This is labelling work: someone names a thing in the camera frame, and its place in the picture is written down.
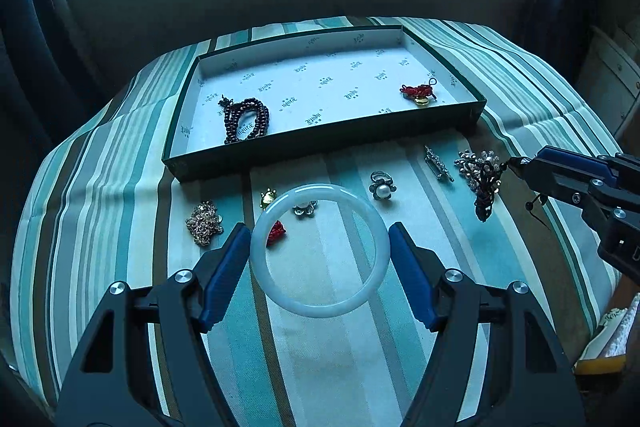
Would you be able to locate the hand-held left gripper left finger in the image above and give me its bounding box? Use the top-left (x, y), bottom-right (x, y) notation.
top-left (55, 223), bottom-right (252, 427)

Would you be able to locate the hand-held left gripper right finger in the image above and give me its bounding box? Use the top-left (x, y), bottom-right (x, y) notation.
top-left (388, 222), bottom-right (586, 427)

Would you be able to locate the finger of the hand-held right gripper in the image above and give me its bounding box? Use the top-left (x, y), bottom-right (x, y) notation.
top-left (537, 146), bottom-right (640, 188)
top-left (504, 157), bottom-right (640, 228)

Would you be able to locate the gold chain necklace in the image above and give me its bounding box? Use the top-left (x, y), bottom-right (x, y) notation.
top-left (185, 201), bottom-right (224, 248)

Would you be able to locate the dark braided cord tassel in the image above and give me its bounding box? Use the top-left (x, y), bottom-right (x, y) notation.
top-left (473, 157), bottom-right (551, 230)

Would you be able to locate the gold turtle charm red cord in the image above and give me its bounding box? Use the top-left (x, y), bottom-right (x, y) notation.
top-left (260, 188), bottom-right (288, 248)

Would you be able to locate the pearl flower ring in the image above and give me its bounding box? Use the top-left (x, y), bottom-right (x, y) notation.
top-left (369, 172), bottom-right (397, 202)

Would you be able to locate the crystal cluster brooch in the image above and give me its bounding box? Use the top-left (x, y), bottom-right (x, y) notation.
top-left (454, 150), bottom-right (501, 192)

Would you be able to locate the white jade bangle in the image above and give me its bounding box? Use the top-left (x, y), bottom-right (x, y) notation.
top-left (250, 183), bottom-right (390, 319)

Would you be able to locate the silver bar brooch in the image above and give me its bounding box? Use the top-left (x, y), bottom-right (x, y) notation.
top-left (424, 146), bottom-right (455, 182)

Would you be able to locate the green box with printed lining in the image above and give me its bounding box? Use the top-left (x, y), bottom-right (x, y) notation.
top-left (162, 25), bottom-right (487, 182)

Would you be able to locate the pale cabinet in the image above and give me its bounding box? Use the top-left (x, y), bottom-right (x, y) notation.
top-left (575, 26), bottom-right (640, 135)

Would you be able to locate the white shoe yellow sole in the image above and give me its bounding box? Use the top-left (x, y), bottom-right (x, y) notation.
top-left (574, 292), bottom-right (640, 376)

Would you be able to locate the striped teal bed cover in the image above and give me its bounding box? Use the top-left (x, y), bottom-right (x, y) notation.
top-left (10, 14), bottom-right (623, 427)

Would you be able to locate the dark red bead bracelet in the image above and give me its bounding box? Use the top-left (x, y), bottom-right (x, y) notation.
top-left (218, 95), bottom-right (271, 144)

